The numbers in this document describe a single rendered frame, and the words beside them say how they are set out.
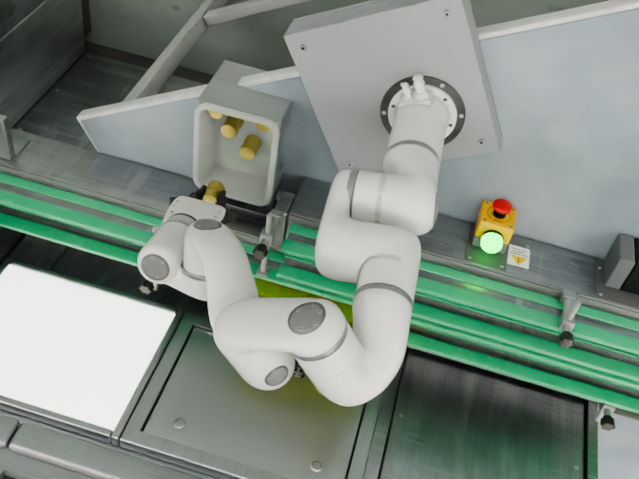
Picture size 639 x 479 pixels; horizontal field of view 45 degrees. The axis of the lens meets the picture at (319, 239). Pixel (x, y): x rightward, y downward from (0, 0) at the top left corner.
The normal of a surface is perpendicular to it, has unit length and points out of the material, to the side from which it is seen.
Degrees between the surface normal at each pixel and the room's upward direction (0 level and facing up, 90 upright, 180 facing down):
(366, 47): 2
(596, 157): 0
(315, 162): 0
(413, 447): 90
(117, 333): 90
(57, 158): 90
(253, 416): 91
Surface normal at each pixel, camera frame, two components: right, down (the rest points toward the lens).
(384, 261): -0.17, -0.66
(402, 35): -0.22, 0.66
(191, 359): 0.14, -0.70
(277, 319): -0.42, -0.58
